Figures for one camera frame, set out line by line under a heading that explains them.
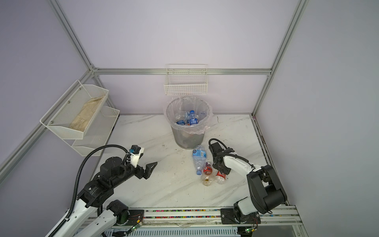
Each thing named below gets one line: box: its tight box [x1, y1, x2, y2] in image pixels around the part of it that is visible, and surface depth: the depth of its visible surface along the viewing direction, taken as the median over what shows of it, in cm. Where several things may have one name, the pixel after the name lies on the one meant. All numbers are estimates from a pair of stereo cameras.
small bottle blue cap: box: [188, 110, 199, 126], surface depth 90 cm
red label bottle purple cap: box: [203, 161, 213, 176], surface depth 90 cm
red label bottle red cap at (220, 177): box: [214, 170, 227, 185], surface depth 84 cm
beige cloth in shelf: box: [69, 95, 105, 132], surface depth 81 cm
